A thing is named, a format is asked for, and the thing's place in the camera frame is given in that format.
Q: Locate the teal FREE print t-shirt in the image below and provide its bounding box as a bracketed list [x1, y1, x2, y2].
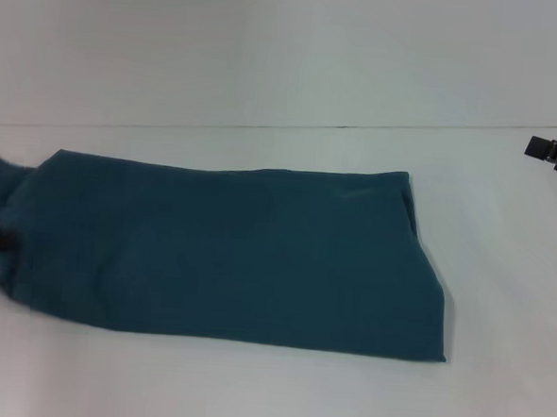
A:
[0, 145, 461, 366]

